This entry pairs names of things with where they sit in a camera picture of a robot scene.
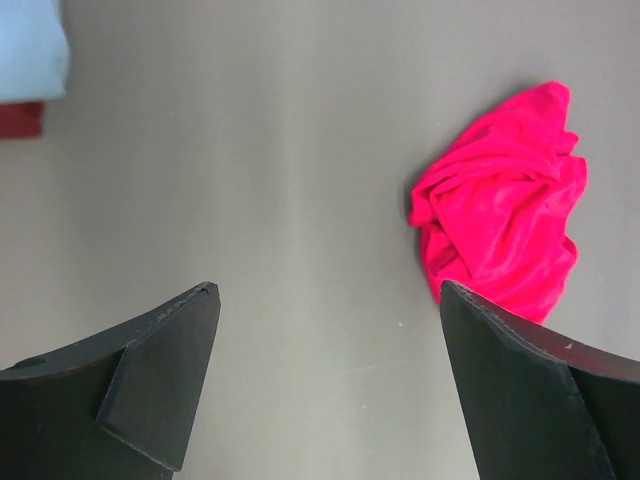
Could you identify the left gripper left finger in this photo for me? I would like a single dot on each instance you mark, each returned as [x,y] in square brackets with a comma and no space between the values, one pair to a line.
[119,404]

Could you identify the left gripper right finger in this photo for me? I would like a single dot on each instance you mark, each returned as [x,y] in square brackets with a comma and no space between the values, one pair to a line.
[538,404]

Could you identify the folded dark red t shirt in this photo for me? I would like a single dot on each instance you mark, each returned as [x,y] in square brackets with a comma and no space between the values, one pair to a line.
[21,120]

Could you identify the folded light blue t shirt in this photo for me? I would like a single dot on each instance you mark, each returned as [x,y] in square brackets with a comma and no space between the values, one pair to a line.
[35,53]

